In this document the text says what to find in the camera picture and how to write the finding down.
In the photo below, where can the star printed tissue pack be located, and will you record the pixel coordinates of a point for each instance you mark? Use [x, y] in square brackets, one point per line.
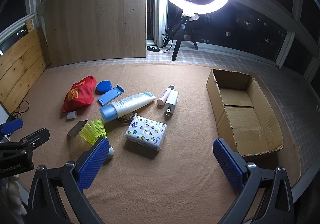
[146, 132]

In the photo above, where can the white tube with blue cap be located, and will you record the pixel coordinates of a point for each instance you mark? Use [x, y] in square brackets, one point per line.
[127, 105]

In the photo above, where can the small pink bottle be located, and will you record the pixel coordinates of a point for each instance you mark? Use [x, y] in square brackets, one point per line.
[163, 96]

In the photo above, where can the cardboard box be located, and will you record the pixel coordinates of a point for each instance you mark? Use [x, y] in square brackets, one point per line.
[250, 124]

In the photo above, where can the black power strip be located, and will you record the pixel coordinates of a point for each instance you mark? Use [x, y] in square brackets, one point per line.
[153, 48]

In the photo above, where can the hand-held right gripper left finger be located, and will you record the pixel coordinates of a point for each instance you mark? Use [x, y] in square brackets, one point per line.
[92, 164]

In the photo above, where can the dark card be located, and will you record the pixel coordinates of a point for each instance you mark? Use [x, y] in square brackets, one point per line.
[76, 131]

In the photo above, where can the small white roll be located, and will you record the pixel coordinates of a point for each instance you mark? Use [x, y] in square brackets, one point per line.
[72, 115]

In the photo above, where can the person's left hand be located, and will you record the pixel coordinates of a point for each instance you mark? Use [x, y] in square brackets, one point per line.
[15, 191]

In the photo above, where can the yellow shuttlecock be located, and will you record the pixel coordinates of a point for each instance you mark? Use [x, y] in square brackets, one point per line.
[93, 131]

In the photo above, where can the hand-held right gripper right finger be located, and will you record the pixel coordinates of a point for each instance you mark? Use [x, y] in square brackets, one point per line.
[230, 166]

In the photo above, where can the large wooden board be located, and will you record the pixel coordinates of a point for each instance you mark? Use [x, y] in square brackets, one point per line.
[95, 18]

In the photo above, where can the checked sheet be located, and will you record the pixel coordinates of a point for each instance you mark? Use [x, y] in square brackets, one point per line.
[250, 61]

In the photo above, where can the wooden slat panel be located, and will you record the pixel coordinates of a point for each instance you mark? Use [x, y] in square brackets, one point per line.
[22, 63]

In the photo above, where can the blue round lid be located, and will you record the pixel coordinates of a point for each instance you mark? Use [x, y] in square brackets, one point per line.
[103, 86]

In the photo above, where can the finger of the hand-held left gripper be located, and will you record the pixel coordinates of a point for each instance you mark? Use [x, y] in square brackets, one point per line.
[11, 125]
[37, 136]

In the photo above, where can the blue phone stand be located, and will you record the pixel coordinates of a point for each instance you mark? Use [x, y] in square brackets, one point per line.
[108, 96]

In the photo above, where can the white charger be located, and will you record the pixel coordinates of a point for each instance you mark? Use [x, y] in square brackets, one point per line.
[172, 102]

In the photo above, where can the red pouch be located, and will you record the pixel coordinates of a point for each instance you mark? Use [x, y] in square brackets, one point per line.
[78, 95]

